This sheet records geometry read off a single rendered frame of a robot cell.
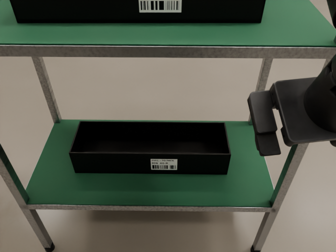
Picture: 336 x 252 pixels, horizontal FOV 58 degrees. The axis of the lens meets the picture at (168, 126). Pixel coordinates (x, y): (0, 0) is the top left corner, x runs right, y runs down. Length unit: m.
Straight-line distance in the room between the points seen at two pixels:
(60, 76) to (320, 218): 1.91
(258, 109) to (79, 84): 2.03
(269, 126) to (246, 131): 1.04
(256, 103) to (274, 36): 0.42
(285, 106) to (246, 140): 1.01
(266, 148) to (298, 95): 0.06
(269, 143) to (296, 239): 1.21
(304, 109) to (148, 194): 0.85
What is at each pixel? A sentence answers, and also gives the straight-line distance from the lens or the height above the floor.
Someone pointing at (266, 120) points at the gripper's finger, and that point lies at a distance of 0.32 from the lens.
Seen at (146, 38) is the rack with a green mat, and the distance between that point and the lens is 0.68.
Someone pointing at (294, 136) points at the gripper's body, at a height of 1.06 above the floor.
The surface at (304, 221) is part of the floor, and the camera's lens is 1.57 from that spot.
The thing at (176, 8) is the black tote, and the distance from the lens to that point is 0.74.
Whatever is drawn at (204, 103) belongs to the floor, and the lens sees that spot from 2.04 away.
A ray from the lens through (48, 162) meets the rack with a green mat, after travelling 1.28.
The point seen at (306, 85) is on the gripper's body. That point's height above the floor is 1.08.
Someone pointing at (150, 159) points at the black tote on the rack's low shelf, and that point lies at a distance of 1.09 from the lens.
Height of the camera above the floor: 1.25
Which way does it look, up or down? 42 degrees down
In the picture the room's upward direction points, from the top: straight up
